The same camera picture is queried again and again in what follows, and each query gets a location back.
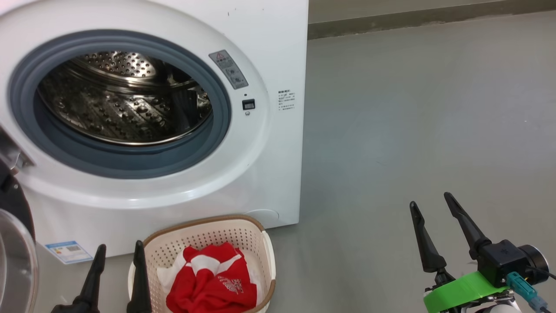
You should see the black round washer door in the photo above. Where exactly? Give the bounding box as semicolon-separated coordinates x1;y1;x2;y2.
0;126;40;313

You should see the thin black braided cable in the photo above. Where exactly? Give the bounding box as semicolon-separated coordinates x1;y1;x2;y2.
523;265;556;313

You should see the grey warning sticker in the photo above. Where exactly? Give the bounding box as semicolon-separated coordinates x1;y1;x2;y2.
208;50;249;90

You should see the cream perforated laundry basket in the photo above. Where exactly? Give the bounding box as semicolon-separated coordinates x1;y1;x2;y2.
128;215;277;313

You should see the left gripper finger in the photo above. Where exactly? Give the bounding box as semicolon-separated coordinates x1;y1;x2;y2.
72;244;107;313
127;240;152;313

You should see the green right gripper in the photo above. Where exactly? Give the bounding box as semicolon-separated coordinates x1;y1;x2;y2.
410;192;511;313

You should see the grey rubber door gasket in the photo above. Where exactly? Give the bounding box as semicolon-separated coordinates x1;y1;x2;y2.
9;29;232;180

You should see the metal door hinge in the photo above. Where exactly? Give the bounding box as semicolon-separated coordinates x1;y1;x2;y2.
0;127;35;174

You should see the white front-load washing machine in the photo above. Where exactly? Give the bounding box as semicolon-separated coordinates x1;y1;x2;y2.
0;0;309;258

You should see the red and white garment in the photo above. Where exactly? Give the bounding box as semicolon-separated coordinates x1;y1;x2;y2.
156;242;263;313

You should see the teal cable connector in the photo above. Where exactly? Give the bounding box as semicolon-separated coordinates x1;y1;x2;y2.
506;272;549;311

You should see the blue energy label sticker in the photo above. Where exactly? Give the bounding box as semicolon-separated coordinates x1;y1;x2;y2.
45;240;94;265

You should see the round white filter cover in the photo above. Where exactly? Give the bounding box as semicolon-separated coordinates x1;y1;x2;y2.
256;209;280;227

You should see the perforated steel washer drum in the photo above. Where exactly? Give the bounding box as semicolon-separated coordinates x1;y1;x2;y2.
37;51;213;146

